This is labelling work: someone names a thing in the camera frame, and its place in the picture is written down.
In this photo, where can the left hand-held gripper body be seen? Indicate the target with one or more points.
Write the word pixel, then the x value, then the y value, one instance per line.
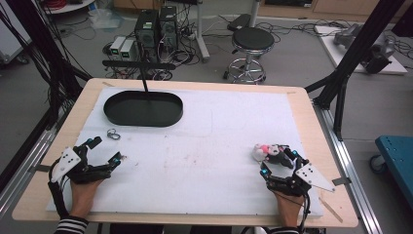
pixel 82 170

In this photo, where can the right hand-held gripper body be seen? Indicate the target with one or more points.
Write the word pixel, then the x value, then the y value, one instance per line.
pixel 289 185

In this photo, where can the black white plush toy pendant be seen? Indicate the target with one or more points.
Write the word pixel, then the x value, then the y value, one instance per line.
pixel 268 153

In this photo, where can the black oval tray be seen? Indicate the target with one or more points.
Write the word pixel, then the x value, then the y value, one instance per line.
pixel 139 110

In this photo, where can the person's right hand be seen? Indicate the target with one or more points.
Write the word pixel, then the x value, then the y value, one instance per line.
pixel 290 208

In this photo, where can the person's left hand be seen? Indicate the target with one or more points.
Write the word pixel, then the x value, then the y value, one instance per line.
pixel 82 198

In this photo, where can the grey tape piece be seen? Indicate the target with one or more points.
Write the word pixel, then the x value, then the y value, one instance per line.
pixel 40 168
pixel 341 181

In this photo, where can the thin wooden stick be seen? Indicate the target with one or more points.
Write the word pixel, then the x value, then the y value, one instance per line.
pixel 330 209

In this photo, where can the white foam mat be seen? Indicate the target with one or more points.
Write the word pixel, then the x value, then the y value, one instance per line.
pixel 201 152

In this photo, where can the small white power box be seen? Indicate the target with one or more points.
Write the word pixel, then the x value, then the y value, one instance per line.
pixel 117 45
pixel 128 49

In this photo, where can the blue cart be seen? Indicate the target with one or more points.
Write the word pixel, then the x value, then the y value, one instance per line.
pixel 397 162

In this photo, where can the black computer tower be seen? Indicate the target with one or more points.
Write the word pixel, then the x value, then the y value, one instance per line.
pixel 146 32
pixel 168 26

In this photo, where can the black round stool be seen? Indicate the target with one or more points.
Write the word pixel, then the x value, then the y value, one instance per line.
pixel 253 39

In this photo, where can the clear plastic bag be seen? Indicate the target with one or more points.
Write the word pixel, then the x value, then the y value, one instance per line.
pixel 105 19

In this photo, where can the white board with grey devices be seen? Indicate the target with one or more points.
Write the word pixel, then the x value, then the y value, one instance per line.
pixel 363 48

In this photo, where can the round white table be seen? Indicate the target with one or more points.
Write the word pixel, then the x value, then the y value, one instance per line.
pixel 71 6

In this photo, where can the flat black box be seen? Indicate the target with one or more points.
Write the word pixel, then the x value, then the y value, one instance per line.
pixel 238 22

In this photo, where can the white desk leg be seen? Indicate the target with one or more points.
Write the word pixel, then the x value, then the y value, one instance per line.
pixel 202 32

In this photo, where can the aluminium rail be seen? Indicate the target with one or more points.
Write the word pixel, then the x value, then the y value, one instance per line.
pixel 22 172
pixel 347 169

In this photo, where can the black metal frame stand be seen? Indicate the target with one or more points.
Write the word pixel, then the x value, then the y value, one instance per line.
pixel 354 58
pixel 42 48

